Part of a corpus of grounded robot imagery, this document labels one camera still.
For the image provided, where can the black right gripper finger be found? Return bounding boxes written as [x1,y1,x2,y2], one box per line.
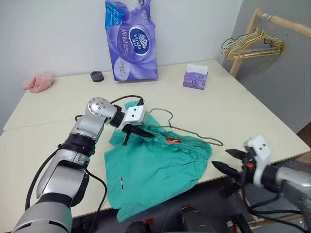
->
[211,160,242,180]
[225,148,247,160]

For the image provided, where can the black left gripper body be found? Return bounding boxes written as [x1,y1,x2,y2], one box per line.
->
[121,122,143,134]

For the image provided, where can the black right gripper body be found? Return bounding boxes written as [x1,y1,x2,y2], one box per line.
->
[239,152,255,185]

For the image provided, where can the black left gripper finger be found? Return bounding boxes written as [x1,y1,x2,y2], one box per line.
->
[132,128,156,139]
[122,132,132,147]

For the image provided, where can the green shorts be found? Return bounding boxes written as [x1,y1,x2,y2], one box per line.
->
[104,101,214,223]

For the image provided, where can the olive wire hanger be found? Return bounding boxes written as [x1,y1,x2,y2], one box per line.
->
[146,107,224,147]

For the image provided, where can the dark rounded shape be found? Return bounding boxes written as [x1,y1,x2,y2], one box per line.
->
[179,205,215,233]
[125,219,152,233]

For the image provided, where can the small purple tissue box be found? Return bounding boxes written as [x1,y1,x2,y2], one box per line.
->
[182,63,209,91]

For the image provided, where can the large purple tissue pack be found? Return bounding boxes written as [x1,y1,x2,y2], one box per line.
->
[104,0,159,83]

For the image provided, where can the pink fluffy cloth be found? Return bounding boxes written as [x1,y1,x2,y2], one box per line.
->
[23,71,55,94]

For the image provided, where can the bunch of hangers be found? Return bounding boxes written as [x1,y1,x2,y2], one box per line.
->
[221,12,280,55]

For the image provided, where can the wooden clothes rack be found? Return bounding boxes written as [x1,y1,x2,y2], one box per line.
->
[229,7,311,77]

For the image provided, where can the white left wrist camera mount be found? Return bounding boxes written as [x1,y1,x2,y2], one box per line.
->
[116,105,148,133]

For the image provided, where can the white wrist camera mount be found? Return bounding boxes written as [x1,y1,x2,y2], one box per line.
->
[116,105,148,133]
[243,135,272,187]

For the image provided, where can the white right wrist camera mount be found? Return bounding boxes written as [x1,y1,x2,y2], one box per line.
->
[243,135,272,187]

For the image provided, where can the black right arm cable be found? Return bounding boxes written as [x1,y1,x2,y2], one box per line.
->
[240,185,311,233]

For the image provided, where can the green wire hanger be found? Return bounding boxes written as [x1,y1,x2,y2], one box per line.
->
[256,29,287,76]

